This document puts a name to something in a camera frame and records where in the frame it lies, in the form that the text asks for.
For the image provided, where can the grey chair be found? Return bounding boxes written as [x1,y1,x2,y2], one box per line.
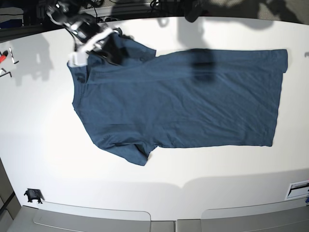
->
[175,199,309,232]
[8,206,175,232]

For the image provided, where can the right grey chair back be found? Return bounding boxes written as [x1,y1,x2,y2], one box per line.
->
[175,199,309,232]

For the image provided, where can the blue T-shirt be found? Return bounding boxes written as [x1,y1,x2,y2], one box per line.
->
[69,35,288,166]

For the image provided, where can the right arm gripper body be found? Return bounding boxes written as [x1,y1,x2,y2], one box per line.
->
[70,14,118,52]

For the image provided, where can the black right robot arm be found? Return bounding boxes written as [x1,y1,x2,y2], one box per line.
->
[46,0,125,67]

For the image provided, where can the black table clip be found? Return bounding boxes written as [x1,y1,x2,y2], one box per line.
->
[24,188,44,204]

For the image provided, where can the left grey chair back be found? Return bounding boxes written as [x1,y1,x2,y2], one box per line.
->
[8,206,175,232]

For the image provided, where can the upper hex key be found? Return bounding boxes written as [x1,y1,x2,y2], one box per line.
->
[9,47,19,64]

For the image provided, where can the red handled tool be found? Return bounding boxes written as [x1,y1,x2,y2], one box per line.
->
[0,50,8,63]

